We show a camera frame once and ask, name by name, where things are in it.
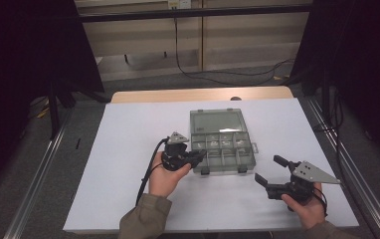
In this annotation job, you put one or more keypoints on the black metal stand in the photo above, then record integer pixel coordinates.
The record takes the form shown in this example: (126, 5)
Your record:
(54, 109)

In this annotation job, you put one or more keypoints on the person's right hand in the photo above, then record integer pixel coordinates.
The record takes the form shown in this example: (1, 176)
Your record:
(309, 212)

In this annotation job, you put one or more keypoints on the metal floor rail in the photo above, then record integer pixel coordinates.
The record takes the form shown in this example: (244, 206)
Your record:
(35, 179)
(353, 166)

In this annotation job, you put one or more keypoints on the person's left hand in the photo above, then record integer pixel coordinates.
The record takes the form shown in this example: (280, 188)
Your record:
(163, 182)

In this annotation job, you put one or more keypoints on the wooden table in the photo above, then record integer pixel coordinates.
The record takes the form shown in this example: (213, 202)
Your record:
(178, 94)

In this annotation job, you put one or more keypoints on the black curtain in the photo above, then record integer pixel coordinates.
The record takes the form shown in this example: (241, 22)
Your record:
(29, 49)
(360, 49)

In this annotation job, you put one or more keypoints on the white table cover sheet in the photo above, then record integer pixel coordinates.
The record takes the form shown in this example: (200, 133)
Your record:
(128, 149)

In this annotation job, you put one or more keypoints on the small black floor item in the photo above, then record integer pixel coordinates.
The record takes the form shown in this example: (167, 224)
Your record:
(78, 143)

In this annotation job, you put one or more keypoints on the black horizontal bar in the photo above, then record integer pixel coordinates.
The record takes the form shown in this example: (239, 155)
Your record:
(178, 14)

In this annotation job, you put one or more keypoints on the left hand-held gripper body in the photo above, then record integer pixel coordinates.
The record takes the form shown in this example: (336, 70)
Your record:
(174, 157)

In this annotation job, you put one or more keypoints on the transparent grey plastic organizer box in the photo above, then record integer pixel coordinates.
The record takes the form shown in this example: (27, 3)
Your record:
(216, 122)

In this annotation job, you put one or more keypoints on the pile of small metal parts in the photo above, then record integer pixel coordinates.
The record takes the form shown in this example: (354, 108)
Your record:
(213, 144)

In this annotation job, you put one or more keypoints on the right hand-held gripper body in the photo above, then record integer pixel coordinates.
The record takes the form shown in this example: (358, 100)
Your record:
(302, 186)

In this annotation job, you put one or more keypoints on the white wall outlet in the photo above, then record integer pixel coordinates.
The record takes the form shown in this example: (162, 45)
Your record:
(179, 4)

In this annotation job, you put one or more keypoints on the dark round object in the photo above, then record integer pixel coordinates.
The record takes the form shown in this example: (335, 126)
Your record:
(235, 98)

